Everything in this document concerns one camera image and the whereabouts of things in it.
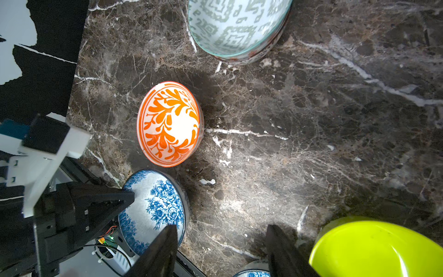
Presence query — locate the lime yellow bowl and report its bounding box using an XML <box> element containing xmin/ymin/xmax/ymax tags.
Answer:
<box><xmin>309</xmin><ymin>217</ymin><xmax>443</xmax><ymax>277</ymax></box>

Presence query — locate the blue floral bowl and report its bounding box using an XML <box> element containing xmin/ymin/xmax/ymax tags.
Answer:
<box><xmin>234</xmin><ymin>260</ymin><xmax>271</xmax><ymax>277</ymax></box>
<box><xmin>118</xmin><ymin>169</ymin><xmax>191</xmax><ymax>256</ymax></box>

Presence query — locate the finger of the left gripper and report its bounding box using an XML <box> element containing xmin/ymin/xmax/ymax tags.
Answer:
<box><xmin>67</xmin><ymin>182</ymin><xmax>135</xmax><ymax>229</ymax></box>

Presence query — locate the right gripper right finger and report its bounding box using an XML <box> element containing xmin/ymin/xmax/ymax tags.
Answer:
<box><xmin>265</xmin><ymin>225</ymin><xmax>320</xmax><ymax>277</ymax></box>

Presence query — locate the white green-patterned bowl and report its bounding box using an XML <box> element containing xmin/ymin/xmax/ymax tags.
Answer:
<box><xmin>188</xmin><ymin>0</ymin><xmax>293</xmax><ymax>65</ymax></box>

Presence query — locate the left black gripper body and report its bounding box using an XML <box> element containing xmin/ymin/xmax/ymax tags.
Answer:
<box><xmin>1</xmin><ymin>182</ymin><xmax>87</xmax><ymax>277</ymax></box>

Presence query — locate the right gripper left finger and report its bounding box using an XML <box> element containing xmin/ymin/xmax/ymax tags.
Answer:
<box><xmin>124</xmin><ymin>225</ymin><xmax>178</xmax><ymax>277</ymax></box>

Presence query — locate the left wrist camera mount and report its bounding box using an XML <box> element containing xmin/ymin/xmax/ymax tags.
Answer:
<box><xmin>1</xmin><ymin>114</ymin><xmax>92</xmax><ymax>218</ymax></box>

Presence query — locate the orange floral bowl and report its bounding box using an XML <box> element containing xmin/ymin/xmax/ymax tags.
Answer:
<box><xmin>136</xmin><ymin>81</ymin><xmax>204</xmax><ymax>168</ymax></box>

